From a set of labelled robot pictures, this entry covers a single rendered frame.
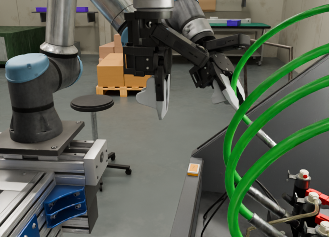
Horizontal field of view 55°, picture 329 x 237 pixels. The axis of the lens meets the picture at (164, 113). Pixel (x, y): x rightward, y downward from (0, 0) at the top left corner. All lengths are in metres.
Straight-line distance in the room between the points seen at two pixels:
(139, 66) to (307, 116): 0.56
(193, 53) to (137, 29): 0.11
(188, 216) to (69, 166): 0.39
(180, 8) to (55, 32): 0.39
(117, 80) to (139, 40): 4.32
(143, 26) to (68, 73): 0.49
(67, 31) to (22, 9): 8.58
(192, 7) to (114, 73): 4.09
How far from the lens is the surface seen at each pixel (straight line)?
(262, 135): 0.77
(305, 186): 0.70
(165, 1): 0.59
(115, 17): 0.79
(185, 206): 0.81
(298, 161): 1.04
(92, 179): 0.98
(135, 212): 2.37
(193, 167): 0.94
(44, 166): 1.01
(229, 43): 0.77
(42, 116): 0.98
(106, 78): 4.93
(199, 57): 0.59
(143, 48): 0.59
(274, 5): 8.67
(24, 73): 0.94
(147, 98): 0.63
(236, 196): 0.42
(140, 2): 0.59
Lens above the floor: 1.42
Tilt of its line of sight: 20 degrees down
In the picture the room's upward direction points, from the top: straight up
